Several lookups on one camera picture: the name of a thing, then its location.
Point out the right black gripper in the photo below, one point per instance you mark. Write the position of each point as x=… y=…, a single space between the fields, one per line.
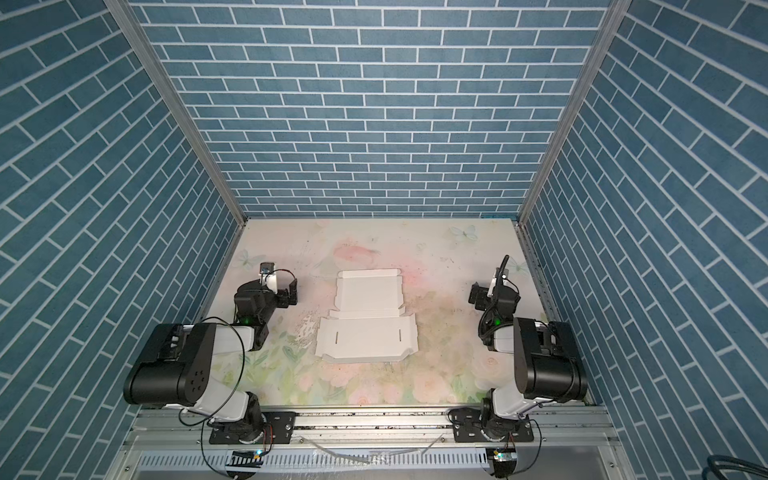
x=480 y=294

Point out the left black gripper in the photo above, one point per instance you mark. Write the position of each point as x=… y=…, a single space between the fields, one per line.
x=287 y=293

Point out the white paper box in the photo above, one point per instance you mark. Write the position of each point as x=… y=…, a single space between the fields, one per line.
x=368 y=323

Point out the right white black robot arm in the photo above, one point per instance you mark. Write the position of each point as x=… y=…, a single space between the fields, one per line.
x=546 y=361

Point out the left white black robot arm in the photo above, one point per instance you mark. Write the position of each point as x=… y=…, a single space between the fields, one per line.
x=174 y=367

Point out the left circuit board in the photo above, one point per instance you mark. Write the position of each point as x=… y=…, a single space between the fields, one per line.
x=245 y=459

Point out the circuit board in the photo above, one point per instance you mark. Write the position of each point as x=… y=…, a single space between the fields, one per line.
x=502 y=461
x=245 y=459

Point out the right circuit board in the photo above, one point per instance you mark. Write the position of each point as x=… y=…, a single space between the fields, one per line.
x=502 y=461

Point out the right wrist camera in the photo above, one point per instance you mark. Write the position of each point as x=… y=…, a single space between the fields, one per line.
x=498 y=273

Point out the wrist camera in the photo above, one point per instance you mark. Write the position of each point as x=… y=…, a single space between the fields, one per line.
x=498 y=273
x=268 y=276

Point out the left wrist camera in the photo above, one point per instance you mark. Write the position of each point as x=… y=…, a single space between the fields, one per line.
x=268 y=276

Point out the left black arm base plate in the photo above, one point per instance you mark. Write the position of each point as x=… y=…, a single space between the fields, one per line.
x=269 y=429

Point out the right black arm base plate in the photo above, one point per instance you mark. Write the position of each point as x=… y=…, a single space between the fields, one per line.
x=472 y=425

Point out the aluminium front rail frame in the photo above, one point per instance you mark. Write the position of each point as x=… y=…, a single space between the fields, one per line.
x=570 y=442

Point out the right aluminium corner post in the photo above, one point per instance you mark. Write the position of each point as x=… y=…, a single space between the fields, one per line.
x=593 y=61

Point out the aluminium corner post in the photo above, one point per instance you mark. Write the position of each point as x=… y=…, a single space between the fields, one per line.
x=593 y=61
x=128 y=23

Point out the left aluminium corner post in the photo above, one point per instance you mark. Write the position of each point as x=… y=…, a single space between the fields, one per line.
x=128 y=23

